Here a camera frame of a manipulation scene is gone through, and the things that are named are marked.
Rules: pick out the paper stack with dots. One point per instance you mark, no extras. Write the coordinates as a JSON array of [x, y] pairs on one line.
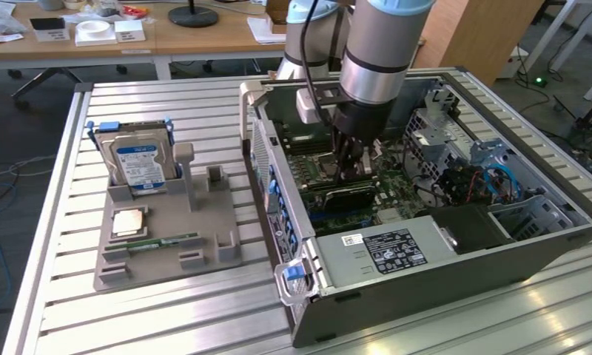
[[264, 31]]

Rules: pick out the blue expansion slot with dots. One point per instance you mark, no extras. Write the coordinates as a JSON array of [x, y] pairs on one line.
[[318, 215]]

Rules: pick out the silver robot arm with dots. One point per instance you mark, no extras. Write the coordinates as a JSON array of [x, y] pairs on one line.
[[380, 44]]

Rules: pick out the white box with red button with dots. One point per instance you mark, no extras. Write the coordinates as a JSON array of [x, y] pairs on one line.
[[515, 63]]

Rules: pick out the wooden desk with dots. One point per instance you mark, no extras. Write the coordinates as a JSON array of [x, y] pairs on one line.
[[187, 40]]

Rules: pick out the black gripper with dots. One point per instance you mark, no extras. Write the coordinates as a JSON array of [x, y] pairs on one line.
[[363, 122]]

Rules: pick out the white box with black lid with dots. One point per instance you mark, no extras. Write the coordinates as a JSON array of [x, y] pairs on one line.
[[49, 33]]

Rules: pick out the beige tape roll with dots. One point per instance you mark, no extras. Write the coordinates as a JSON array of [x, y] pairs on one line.
[[73, 4]]

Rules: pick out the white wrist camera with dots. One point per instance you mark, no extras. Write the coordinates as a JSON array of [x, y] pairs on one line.
[[308, 107]]

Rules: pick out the metal disk bay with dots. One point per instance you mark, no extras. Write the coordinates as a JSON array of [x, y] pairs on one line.
[[532, 218]]

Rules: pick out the red small object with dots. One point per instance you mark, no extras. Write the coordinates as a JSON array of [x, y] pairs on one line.
[[133, 13]]

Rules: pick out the wooden cabinet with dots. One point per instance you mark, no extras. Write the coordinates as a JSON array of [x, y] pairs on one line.
[[483, 33]]

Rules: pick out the blue case latch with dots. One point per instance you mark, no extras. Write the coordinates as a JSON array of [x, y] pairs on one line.
[[292, 275]]

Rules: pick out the grey parts rack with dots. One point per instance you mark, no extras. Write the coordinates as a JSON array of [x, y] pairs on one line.
[[207, 222]]

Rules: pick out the white labelled box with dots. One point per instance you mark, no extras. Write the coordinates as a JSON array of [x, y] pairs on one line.
[[128, 29]]

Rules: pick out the silver CPU chip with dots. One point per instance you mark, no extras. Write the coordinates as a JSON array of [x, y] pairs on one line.
[[128, 222]]

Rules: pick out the open black PC case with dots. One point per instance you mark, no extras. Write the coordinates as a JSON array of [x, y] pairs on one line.
[[424, 296]]

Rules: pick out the black air shroud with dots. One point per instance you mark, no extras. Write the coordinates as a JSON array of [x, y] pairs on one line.
[[468, 229]]

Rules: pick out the silver chipset heatsink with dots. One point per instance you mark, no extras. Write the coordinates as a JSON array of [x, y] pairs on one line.
[[388, 216]]

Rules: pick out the perforated metal drive cage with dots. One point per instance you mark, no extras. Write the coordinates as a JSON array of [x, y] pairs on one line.
[[431, 142]]

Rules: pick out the CPU socket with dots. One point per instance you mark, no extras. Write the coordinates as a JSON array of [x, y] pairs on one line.
[[326, 164]]

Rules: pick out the white desk frame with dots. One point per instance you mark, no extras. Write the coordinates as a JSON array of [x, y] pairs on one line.
[[572, 33]]

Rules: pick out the white card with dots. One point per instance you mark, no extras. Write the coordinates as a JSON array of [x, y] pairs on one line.
[[4, 38]]

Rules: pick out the white tape roll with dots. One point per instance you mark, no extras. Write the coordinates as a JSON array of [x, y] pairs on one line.
[[80, 26]]

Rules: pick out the black device with green light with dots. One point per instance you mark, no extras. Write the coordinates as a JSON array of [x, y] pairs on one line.
[[539, 81]]

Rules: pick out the black lamp base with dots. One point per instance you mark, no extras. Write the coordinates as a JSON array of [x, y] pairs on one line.
[[192, 16]]

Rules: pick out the graphics card with black fan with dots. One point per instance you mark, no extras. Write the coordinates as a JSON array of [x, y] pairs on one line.
[[350, 197]]

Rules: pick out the green motherboard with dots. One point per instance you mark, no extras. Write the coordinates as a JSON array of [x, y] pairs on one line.
[[399, 185]]

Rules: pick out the flat white box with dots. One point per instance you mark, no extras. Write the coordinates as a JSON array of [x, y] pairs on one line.
[[96, 40]]

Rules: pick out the metal socket cover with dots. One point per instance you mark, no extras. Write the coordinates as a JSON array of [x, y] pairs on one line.
[[372, 159]]

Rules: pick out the hard disk in blue caddy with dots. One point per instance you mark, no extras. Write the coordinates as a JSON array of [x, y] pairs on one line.
[[135, 159]]

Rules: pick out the grey power supply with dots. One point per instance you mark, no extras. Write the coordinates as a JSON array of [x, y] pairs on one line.
[[355, 259]]

